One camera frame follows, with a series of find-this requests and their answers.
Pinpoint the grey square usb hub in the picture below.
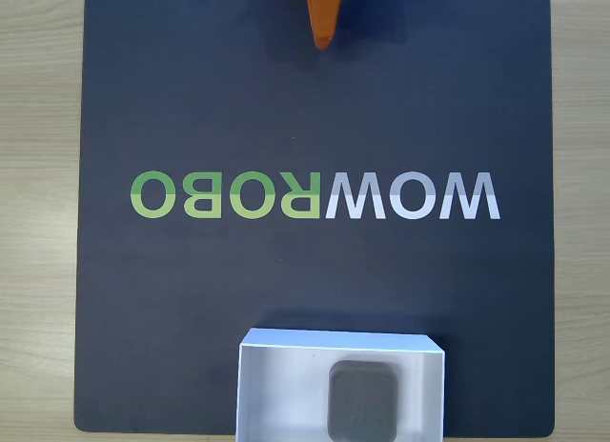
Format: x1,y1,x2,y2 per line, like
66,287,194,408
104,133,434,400
327,359,399,442

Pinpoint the dark mat with WOWROBO print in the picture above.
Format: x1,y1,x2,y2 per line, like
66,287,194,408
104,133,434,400
73,0,557,436

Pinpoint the white cardboard box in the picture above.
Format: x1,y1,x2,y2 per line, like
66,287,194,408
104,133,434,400
235,326,447,442

